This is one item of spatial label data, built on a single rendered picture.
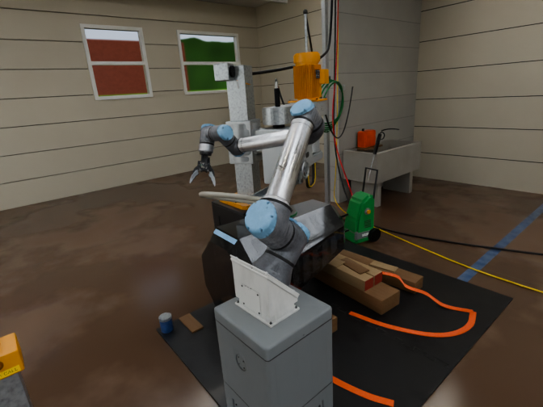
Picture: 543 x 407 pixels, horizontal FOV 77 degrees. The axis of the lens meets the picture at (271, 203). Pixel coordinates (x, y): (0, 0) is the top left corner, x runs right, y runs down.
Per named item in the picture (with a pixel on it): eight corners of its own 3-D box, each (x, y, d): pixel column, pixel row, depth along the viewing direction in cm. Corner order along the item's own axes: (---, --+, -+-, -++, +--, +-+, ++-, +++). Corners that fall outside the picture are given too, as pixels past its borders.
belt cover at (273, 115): (302, 119, 335) (301, 101, 330) (327, 118, 324) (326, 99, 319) (256, 131, 253) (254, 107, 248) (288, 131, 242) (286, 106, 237)
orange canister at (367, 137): (353, 149, 559) (353, 128, 549) (371, 144, 589) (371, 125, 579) (364, 150, 543) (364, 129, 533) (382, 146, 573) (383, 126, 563)
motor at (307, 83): (299, 101, 328) (297, 56, 316) (330, 99, 315) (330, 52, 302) (288, 102, 304) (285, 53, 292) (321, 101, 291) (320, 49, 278)
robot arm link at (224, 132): (237, 132, 207) (223, 134, 214) (226, 120, 198) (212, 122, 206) (232, 145, 203) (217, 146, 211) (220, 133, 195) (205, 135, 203)
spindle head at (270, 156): (282, 176, 299) (279, 123, 285) (306, 178, 290) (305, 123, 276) (263, 187, 268) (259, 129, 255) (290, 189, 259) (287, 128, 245)
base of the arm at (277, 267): (295, 291, 155) (305, 272, 157) (272, 277, 142) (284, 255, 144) (267, 276, 168) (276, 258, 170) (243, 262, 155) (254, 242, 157)
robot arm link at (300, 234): (300, 269, 157) (317, 236, 162) (282, 254, 145) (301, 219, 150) (276, 258, 168) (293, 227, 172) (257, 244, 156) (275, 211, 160)
